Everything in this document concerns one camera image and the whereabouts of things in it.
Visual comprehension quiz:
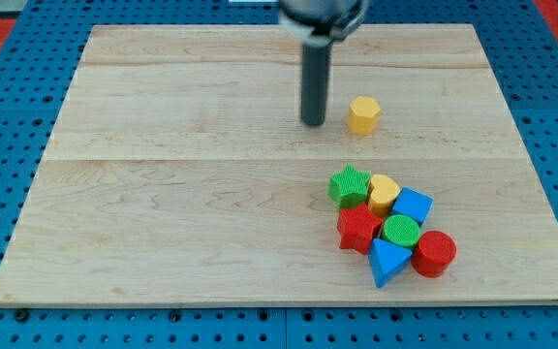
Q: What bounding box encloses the yellow hexagon block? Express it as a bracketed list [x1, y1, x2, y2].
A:
[347, 96, 382, 136]

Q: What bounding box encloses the red star block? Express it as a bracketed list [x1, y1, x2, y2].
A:
[336, 203, 384, 255]

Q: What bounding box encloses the red cylinder block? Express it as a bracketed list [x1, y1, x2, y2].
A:
[411, 230, 457, 278]

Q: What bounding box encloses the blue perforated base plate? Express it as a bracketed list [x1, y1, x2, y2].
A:
[0, 0, 558, 348]

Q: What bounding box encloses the light wooden board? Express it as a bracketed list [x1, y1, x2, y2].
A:
[0, 24, 558, 308]

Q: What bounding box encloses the green cylinder block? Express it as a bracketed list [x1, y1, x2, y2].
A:
[381, 214, 420, 250]

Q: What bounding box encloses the green star block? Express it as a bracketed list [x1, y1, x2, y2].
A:
[327, 164, 371, 209]

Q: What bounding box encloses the blue cube block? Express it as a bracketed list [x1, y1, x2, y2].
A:
[391, 187, 434, 226]

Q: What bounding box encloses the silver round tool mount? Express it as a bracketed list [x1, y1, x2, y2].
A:
[278, 0, 371, 47]

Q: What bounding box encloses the blue triangle block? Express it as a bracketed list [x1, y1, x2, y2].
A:
[368, 238, 413, 288]

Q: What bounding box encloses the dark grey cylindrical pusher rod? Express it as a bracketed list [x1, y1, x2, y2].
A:
[300, 44, 332, 127]

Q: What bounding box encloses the yellow heart block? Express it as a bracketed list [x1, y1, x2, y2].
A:
[367, 174, 400, 218]

